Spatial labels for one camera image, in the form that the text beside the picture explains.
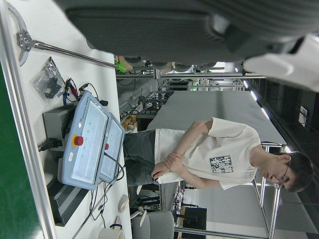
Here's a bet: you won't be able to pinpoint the grey metal box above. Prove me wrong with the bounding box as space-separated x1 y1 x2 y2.
41 103 78 150

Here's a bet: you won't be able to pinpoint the black finned power box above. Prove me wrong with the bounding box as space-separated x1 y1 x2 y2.
47 171 90 227

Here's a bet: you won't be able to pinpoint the grey partition panel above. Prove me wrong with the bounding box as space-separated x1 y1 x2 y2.
147 91 287 145

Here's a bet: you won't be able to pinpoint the small grey-blue teach pendant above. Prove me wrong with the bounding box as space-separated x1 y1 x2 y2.
98 113 126 185

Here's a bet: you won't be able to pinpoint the person in white t-shirt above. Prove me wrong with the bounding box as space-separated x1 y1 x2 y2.
123 117 315 194

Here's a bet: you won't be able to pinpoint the large grey-blue teach pendant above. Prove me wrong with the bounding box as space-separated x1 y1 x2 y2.
57 91 112 191

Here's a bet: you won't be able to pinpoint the white tape roll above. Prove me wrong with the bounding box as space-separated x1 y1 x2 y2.
119 194 130 213

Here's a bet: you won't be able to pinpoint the red blue clip leads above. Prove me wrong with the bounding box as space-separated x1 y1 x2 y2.
58 78 100 103

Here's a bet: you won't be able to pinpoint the grey office chair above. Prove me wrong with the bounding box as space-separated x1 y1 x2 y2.
131 211 175 239

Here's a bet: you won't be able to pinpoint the clear bag of parts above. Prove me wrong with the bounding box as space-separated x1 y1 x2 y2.
29 56 66 99

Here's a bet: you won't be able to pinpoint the green conveyor belt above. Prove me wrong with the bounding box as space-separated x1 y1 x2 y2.
0 0 57 239

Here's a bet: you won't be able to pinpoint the metal rod with ring base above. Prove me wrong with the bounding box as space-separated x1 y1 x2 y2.
7 0 128 73

